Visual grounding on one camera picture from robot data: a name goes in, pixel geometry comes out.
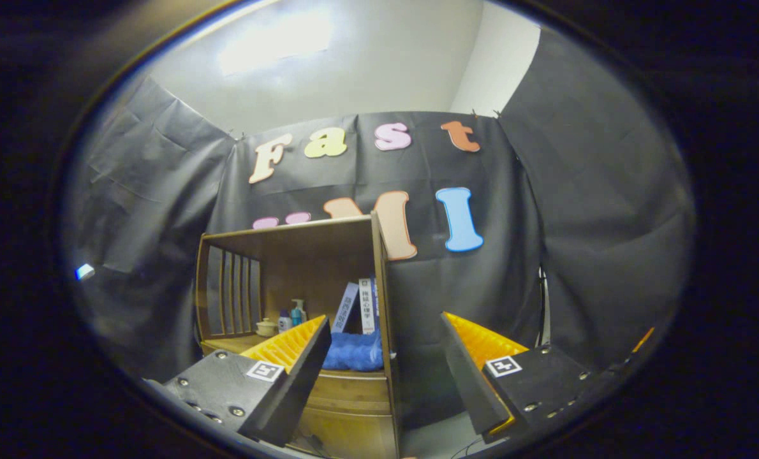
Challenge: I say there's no black light stand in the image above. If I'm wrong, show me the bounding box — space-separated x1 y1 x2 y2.
538 268 552 348

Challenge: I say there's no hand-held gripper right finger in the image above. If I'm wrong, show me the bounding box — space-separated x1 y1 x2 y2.
440 311 610 444

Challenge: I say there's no blue folded towel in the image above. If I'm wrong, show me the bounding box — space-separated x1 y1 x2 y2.
322 330 385 372

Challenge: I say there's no wooden drawer with black knob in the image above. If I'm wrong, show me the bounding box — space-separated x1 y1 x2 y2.
306 370 394 415

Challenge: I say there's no white spine book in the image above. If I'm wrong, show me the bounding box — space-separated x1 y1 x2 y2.
358 279 375 335

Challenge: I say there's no wooden cabinet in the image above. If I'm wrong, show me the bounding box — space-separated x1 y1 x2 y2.
195 212 401 458

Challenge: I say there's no black backdrop cloth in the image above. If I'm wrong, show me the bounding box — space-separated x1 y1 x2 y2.
61 29 696 428

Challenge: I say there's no wooden cabinet door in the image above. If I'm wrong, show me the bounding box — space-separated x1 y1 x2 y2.
300 408 397 458

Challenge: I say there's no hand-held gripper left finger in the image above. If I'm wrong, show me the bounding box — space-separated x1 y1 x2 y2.
147 314 332 447

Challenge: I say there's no lavender book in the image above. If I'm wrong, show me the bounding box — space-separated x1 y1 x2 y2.
332 282 360 333

